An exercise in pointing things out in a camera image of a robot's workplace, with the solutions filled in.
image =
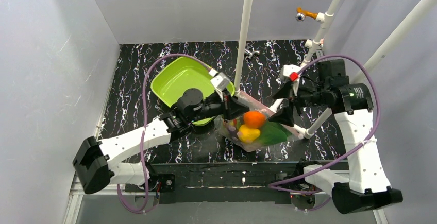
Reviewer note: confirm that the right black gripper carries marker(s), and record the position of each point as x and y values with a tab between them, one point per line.
293	97

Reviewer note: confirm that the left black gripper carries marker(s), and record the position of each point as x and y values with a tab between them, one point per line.
226	105

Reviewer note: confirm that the clear zip top bag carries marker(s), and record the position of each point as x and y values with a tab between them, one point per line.
228	129

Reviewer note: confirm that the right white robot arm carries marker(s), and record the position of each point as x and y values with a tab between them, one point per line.
356	110

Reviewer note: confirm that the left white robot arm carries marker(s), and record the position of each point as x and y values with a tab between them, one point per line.
99	163

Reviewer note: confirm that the orange fake fruit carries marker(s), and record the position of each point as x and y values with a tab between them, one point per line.
254	119

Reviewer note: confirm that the yellow fake pepper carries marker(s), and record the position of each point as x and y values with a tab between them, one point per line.
247	134

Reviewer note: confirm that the small metal fitting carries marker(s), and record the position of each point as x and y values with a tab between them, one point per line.
249	54

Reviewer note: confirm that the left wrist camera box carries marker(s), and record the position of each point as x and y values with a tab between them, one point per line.
219	80

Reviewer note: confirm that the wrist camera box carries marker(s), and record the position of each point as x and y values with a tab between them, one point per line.
289	72
219	80

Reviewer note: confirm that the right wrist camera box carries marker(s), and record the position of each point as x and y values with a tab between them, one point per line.
289	72

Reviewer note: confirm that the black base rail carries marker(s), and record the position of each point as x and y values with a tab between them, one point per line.
222	182

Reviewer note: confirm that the orange faucet handle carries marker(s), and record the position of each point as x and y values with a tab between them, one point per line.
302	14

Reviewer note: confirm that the white PVC pipe frame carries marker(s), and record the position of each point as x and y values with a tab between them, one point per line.
325	21

